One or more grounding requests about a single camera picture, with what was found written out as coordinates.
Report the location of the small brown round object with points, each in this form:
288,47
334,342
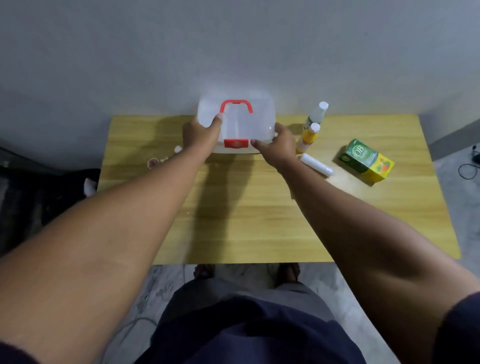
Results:
153,163

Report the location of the green and yellow carton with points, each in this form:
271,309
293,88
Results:
367,160

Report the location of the white bottle green label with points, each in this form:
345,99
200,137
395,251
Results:
317,114

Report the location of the person's foot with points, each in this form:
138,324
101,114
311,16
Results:
204,270
288,272

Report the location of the person's right thumb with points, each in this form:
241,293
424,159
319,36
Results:
259,143

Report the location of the person's left thumb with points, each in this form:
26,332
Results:
216,122

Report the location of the person's right foot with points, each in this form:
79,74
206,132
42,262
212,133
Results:
288,272

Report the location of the yellow bottle white cap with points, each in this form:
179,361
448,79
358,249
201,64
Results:
309,137

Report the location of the white plastic tube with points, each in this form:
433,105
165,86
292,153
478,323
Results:
317,165

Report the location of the wooden table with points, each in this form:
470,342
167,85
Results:
247,210

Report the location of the person's grey shorts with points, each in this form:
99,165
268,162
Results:
243,296

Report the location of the person's left forearm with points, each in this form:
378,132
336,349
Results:
90,243

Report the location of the person's left foot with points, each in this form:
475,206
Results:
204,270

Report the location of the person's dark blue shirt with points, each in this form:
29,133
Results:
255,330

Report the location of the person's right hand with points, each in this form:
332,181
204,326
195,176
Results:
279,147

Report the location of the dark bedding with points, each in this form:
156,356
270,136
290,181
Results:
37,202

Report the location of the person's right forearm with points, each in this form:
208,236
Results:
375,243

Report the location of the person's left hand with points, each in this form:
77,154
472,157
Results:
198,135

